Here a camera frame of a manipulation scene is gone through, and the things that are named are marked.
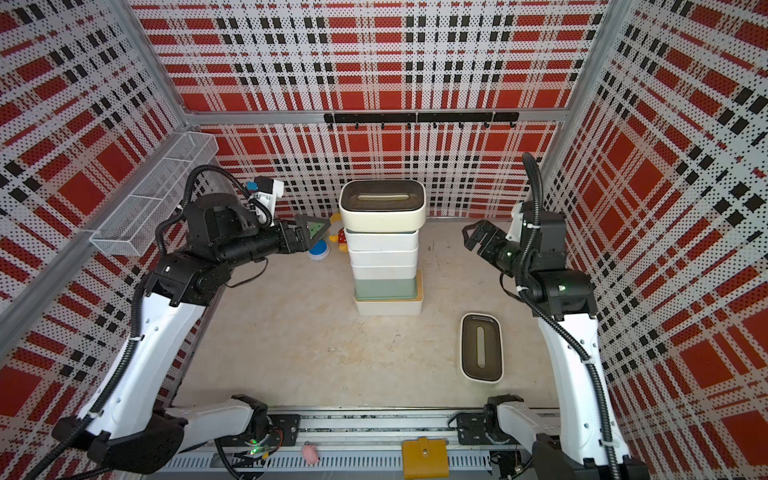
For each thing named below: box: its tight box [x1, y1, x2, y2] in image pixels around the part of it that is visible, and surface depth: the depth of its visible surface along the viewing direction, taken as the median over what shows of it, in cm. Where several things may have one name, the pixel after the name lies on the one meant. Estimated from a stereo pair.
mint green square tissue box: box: [354, 277, 417, 300], surface depth 90 cm
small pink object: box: [302, 444, 319, 465], surface depth 71 cm
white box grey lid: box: [344, 228, 419, 250], surface depth 70 cm
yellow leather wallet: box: [402, 437, 449, 480], surface depth 71 cm
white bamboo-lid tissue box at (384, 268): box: [350, 258, 417, 280], surface depth 78 cm
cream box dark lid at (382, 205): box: [338, 179, 427, 232], surface depth 68 cm
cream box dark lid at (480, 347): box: [459, 312, 504, 384], surface depth 84 cm
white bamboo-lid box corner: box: [348, 248, 419, 267], surface depth 76 cm
